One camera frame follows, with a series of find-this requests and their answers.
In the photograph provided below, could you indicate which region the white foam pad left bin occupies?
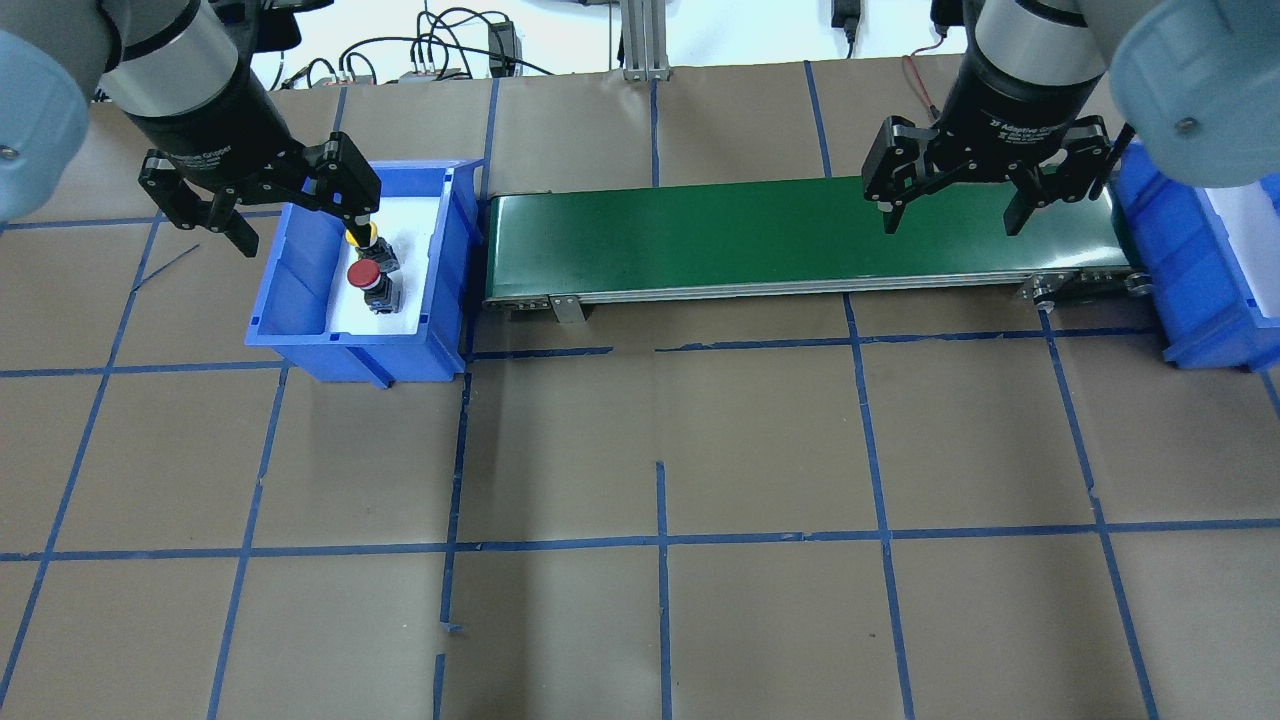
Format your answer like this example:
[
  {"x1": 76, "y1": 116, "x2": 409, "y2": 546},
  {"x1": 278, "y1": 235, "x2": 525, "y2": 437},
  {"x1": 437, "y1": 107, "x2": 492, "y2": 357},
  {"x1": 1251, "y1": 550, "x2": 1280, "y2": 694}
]
[{"x1": 328, "y1": 195, "x2": 443, "y2": 336}]

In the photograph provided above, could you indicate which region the yellow push button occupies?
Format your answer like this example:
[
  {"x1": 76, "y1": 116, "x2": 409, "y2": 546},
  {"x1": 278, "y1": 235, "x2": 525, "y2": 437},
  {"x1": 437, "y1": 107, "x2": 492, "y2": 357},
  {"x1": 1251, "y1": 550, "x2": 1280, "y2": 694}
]
[{"x1": 344, "y1": 220, "x2": 401, "y2": 274}]

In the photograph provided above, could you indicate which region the blue plastic bin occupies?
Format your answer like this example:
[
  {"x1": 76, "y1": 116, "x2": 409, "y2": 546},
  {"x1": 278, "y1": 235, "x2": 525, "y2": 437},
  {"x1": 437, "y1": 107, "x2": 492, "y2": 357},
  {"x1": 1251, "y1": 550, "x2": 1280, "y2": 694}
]
[
  {"x1": 244, "y1": 158, "x2": 484, "y2": 387},
  {"x1": 1112, "y1": 141, "x2": 1279, "y2": 372}
]

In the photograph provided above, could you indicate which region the black power adapter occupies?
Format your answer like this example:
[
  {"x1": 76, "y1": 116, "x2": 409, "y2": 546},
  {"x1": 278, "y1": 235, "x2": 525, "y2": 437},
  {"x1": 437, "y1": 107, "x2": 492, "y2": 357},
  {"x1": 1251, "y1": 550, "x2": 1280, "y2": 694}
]
[{"x1": 486, "y1": 20, "x2": 522, "y2": 78}]

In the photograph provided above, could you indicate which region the red push button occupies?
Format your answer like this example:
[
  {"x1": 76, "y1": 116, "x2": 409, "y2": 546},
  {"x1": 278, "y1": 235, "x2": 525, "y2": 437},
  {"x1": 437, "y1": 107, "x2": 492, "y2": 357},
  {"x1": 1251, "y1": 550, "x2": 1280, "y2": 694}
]
[{"x1": 346, "y1": 258, "x2": 401, "y2": 314}]

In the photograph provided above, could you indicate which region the aluminium frame post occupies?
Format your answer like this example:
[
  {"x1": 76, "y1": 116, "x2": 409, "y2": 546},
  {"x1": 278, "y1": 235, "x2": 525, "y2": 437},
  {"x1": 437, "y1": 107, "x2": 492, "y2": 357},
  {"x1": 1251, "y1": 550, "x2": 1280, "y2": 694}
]
[{"x1": 618, "y1": 0, "x2": 672, "y2": 83}]

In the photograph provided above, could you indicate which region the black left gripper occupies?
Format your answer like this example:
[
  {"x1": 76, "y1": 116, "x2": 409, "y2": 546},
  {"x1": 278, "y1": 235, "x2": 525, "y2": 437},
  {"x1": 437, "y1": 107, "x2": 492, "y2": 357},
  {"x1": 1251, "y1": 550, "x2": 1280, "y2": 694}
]
[{"x1": 128, "y1": 68, "x2": 381, "y2": 258}]

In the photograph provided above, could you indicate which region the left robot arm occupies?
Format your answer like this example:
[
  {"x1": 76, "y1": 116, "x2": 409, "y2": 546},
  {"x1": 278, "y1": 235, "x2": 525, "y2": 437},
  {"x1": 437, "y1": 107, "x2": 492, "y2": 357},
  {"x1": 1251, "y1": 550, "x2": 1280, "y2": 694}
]
[{"x1": 1, "y1": 1, "x2": 390, "y2": 259}]

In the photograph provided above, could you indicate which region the left blue plastic bin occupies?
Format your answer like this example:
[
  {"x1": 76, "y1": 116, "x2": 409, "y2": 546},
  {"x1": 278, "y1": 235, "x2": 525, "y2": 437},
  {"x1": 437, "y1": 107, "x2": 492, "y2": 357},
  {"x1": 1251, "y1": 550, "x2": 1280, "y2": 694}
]
[{"x1": 244, "y1": 158, "x2": 484, "y2": 387}]

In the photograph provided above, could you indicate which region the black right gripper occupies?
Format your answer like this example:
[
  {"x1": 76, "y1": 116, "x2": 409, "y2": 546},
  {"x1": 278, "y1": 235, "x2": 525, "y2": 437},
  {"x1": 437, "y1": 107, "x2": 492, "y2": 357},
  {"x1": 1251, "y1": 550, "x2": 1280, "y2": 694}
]
[{"x1": 861, "y1": 50, "x2": 1111, "y2": 236}]

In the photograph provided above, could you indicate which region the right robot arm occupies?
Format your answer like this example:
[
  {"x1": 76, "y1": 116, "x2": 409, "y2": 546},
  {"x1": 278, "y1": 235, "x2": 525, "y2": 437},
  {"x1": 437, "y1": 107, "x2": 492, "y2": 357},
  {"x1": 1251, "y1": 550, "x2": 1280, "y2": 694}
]
[{"x1": 861, "y1": 1, "x2": 1279, "y2": 236}]

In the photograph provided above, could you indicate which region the green conveyor belt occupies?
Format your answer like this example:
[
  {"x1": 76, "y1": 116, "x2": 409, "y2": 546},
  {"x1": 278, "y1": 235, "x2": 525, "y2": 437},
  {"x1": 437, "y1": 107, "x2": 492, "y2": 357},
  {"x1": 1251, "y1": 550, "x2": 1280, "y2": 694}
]
[{"x1": 484, "y1": 177, "x2": 1152, "y2": 322}]

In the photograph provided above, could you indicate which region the right blue plastic bin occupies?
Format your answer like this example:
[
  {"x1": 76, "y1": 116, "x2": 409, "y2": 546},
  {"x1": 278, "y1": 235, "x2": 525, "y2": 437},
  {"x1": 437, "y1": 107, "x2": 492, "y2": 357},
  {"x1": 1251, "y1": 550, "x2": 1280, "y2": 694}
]
[{"x1": 1112, "y1": 141, "x2": 1279, "y2": 372}]

